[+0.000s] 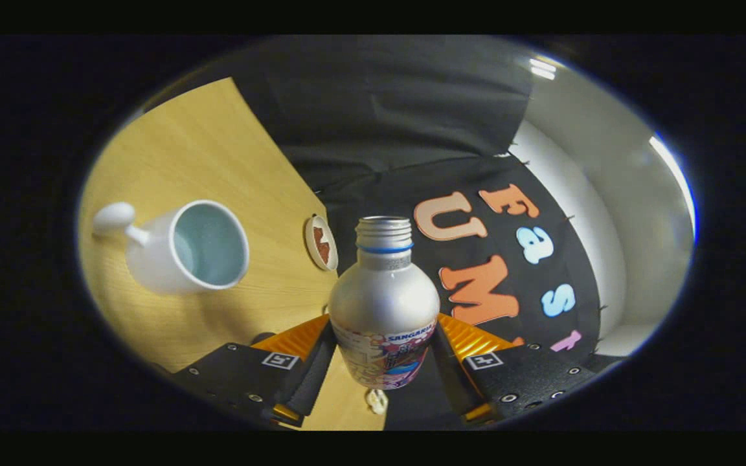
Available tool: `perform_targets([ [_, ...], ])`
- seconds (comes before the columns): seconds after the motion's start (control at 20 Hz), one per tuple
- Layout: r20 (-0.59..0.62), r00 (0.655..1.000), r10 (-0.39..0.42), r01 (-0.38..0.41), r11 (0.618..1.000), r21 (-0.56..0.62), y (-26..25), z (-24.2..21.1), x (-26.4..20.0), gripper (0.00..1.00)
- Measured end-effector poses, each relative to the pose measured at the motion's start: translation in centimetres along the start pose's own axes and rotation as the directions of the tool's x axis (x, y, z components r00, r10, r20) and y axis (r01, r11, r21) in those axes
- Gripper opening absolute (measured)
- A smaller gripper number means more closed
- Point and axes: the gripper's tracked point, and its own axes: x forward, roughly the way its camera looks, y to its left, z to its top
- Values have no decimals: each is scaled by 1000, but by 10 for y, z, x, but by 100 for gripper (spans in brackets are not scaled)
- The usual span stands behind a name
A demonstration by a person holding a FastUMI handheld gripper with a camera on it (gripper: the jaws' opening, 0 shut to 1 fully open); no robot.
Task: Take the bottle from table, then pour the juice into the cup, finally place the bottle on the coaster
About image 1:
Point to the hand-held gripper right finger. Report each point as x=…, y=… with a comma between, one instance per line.
x=456, y=382

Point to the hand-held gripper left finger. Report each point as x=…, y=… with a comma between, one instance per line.
x=311, y=382

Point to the brown round coaster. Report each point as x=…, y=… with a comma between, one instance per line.
x=263, y=338

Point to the silver juice bottle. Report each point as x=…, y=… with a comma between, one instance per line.
x=383, y=304

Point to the white cup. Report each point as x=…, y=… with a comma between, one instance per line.
x=153, y=265

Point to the white oval plate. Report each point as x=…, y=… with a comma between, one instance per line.
x=321, y=243

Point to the wooden table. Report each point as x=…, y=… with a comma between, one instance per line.
x=217, y=162

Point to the black backdrop cloth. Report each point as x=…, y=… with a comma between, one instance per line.
x=399, y=110

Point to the large ceiling light panel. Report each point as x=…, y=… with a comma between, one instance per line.
x=677, y=181

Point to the ceiling strip light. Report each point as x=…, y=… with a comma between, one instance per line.
x=542, y=68

